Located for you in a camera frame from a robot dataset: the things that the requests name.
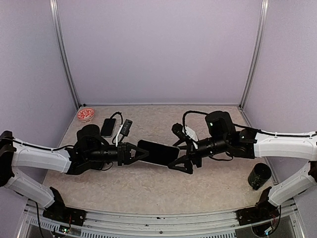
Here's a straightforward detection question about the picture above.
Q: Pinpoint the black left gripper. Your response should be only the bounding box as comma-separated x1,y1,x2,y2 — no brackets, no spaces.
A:
86,142,149,166

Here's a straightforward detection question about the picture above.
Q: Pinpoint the silver-edged phone black screen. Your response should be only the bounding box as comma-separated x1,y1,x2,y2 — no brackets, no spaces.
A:
137,139,180,167

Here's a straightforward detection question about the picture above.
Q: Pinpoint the large black teal-edged phone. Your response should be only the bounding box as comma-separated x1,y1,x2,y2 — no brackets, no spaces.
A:
101,118,116,137

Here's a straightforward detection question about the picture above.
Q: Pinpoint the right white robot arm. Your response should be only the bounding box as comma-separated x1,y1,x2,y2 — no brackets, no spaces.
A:
168,111,317,220

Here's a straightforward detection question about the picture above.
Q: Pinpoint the red patterned bowl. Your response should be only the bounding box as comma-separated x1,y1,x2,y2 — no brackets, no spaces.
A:
77,108,95,122

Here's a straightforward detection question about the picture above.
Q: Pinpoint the dark green cup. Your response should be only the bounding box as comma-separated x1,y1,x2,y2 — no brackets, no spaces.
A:
248,163,272,190

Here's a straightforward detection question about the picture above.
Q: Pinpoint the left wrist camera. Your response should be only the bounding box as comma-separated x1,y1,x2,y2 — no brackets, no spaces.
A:
114,119,133,146

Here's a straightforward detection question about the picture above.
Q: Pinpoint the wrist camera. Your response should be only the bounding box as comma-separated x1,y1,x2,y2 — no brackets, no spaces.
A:
114,119,133,146
171,123,198,149

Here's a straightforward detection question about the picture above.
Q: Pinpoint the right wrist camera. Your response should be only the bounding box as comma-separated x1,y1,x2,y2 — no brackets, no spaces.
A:
171,123,198,149

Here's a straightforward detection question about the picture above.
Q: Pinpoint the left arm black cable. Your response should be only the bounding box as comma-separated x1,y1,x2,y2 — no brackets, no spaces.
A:
110,112,124,129

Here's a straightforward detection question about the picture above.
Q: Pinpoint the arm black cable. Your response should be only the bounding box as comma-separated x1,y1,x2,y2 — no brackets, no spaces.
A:
182,110,209,124
110,112,124,129

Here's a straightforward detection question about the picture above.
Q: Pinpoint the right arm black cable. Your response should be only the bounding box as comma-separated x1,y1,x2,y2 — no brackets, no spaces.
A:
182,110,209,124

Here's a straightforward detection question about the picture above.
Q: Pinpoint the aluminium table edge rail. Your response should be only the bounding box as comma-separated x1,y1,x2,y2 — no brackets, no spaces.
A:
23,195,298,238

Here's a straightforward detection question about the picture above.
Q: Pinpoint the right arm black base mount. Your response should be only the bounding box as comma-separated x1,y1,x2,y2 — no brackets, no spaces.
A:
235,186,280,226

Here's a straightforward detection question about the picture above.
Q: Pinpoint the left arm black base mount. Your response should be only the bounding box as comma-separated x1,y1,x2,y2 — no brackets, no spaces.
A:
43,187,87,227

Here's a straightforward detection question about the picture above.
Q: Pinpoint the left aluminium frame post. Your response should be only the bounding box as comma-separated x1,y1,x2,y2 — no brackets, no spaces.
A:
50,0,81,109

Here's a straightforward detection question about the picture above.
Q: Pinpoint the aluminium frame post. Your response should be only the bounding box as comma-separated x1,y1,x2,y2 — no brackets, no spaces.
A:
239,0,269,111
50,0,81,109

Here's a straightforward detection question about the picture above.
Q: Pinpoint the right aluminium frame post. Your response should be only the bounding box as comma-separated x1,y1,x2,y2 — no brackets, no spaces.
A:
239,0,269,111

